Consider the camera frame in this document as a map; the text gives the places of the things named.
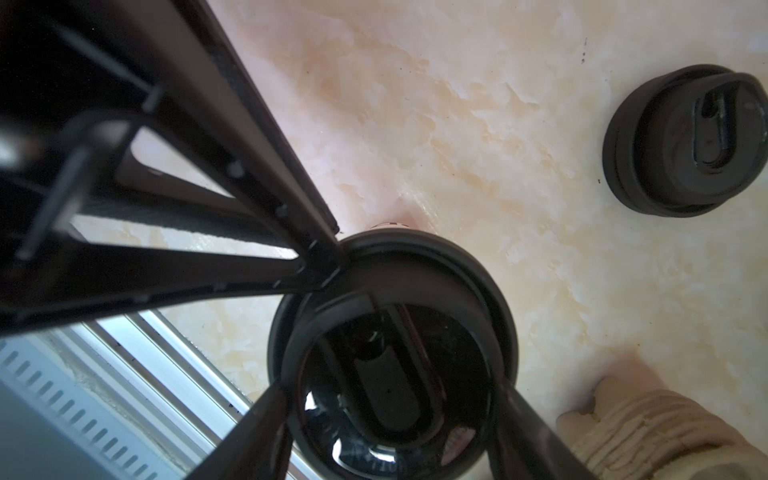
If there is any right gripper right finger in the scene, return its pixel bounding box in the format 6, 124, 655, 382
488, 383, 594, 480

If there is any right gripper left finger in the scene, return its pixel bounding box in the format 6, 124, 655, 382
186, 383, 293, 480

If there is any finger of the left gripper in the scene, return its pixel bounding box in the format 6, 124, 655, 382
1, 1, 342, 336

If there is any black coffee cup lid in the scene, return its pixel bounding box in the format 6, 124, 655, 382
268, 227, 518, 479

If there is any stack of black lids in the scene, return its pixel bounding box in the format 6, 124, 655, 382
602, 64, 767, 218

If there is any aluminium front rail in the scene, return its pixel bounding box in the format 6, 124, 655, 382
1, 310, 268, 479

